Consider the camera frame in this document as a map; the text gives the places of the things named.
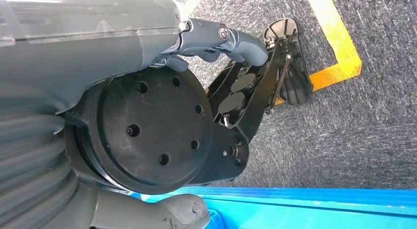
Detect black robot leg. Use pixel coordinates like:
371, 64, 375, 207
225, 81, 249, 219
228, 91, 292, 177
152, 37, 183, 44
63, 17, 314, 196

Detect yellow floor tape square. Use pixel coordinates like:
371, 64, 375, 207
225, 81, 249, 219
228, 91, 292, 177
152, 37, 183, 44
177, 0, 363, 106

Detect blue metal shelf rack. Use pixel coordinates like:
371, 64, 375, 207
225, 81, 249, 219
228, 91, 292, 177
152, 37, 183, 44
130, 187, 417, 229

